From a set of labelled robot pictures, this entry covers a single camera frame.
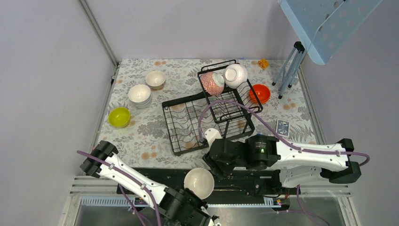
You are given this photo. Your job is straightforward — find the beige bowl top tier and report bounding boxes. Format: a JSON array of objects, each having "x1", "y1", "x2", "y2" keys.
[{"x1": 184, "y1": 168, "x2": 215, "y2": 200}]

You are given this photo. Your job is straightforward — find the black wire dish rack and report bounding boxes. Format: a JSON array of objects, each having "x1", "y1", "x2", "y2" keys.
[{"x1": 161, "y1": 59, "x2": 264, "y2": 157}]

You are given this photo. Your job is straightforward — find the orange bowl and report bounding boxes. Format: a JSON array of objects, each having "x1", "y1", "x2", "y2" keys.
[
  {"x1": 248, "y1": 94, "x2": 271, "y2": 104},
  {"x1": 248, "y1": 84, "x2": 271, "y2": 96}
]

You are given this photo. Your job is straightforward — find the pink patterned bowl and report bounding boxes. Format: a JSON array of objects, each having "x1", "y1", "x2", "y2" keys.
[{"x1": 200, "y1": 72, "x2": 225, "y2": 96}]

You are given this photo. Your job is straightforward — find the white bowl top tier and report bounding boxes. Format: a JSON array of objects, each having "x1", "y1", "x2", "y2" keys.
[{"x1": 223, "y1": 64, "x2": 248, "y2": 89}]

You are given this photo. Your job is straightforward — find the white ribbed bowl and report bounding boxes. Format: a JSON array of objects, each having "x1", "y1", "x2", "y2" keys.
[
  {"x1": 128, "y1": 84, "x2": 152, "y2": 103},
  {"x1": 130, "y1": 97, "x2": 152, "y2": 109}
]

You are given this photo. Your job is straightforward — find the cream floral bowl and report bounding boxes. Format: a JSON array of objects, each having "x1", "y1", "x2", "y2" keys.
[{"x1": 145, "y1": 71, "x2": 166, "y2": 90}]

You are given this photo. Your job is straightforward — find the lime green bowl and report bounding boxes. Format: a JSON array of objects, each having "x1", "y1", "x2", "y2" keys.
[{"x1": 108, "y1": 107, "x2": 131, "y2": 128}]

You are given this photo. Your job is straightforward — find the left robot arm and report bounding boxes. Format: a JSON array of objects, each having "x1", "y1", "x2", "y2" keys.
[{"x1": 77, "y1": 141, "x2": 220, "y2": 226}]

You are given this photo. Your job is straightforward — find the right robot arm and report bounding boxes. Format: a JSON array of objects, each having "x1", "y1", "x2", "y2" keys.
[{"x1": 202, "y1": 134, "x2": 362, "y2": 194}]

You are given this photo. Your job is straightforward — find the blue playing card box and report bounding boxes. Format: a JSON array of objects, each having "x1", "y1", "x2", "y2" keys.
[{"x1": 276, "y1": 119, "x2": 290, "y2": 138}]

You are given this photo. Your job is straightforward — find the floral table mat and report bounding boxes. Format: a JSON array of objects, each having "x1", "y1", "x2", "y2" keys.
[{"x1": 98, "y1": 59, "x2": 319, "y2": 169}]

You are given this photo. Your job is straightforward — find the orange toy block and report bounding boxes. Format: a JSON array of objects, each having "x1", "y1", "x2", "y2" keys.
[{"x1": 257, "y1": 59, "x2": 270, "y2": 69}]

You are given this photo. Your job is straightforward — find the light blue folding stool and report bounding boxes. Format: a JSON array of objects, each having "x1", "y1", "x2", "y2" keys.
[{"x1": 278, "y1": 0, "x2": 381, "y2": 98}]

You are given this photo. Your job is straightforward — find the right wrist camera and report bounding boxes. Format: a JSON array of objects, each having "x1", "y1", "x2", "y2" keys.
[{"x1": 204, "y1": 128, "x2": 222, "y2": 147}]

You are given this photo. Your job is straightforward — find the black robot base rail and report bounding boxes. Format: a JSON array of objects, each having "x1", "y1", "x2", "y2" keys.
[{"x1": 136, "y1": 168, "x2": 296, "y2": 206}]

